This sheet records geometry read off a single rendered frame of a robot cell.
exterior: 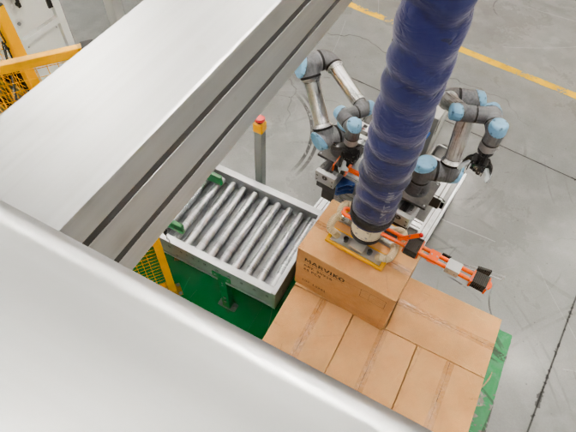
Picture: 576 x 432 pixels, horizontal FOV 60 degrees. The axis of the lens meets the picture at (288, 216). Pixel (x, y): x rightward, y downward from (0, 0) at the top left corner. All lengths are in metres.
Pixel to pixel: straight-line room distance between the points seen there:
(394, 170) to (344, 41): 3.69
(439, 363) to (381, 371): 0.34
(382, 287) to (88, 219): 2.42
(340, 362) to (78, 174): 2.66
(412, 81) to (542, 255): 2.82
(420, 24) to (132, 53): 1.32
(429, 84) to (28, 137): 1.53
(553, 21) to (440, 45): 5.14
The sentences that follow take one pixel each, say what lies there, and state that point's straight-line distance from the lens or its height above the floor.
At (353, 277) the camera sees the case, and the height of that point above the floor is 0.94.
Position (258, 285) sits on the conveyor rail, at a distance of 3.01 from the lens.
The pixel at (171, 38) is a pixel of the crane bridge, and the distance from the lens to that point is 0.41.
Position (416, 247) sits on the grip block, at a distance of 2.55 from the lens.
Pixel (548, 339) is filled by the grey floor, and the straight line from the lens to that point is 4.02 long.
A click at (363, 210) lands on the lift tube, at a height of 1.40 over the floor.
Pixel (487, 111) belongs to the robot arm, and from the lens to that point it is 2.29.
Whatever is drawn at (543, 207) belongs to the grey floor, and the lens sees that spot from 4.66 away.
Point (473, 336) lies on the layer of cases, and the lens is 3.17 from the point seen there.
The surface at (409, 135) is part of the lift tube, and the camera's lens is 1.94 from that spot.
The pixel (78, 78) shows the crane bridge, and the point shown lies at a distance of 0.39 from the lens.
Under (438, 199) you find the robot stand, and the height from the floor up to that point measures 0.96.
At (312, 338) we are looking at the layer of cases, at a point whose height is 0.54.
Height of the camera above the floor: 3.29
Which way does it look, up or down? 55 degrees down
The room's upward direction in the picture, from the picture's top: 4 degrees clockwise
